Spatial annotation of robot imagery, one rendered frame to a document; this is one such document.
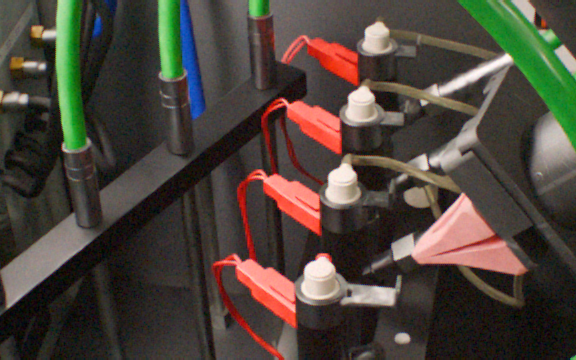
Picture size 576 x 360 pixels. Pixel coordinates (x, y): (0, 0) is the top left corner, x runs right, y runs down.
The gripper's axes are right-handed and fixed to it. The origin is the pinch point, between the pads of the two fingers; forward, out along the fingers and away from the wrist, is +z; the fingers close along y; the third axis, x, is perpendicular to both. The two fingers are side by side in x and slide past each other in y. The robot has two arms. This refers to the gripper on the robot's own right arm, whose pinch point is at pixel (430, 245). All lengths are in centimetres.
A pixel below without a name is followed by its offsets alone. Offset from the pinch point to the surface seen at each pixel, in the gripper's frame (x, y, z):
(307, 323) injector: 3.0, 0.5, 7.5
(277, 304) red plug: 1.2, 1.6, 10.2
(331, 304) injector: 2.5, 0.7, 5.6
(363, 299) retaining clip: 1.4, -0.4, 4.8
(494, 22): 11.5, 10.8, -19.1
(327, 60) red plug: -22.6, 6.7, 15.4
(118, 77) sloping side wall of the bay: -23.2, 15.4, 32.7
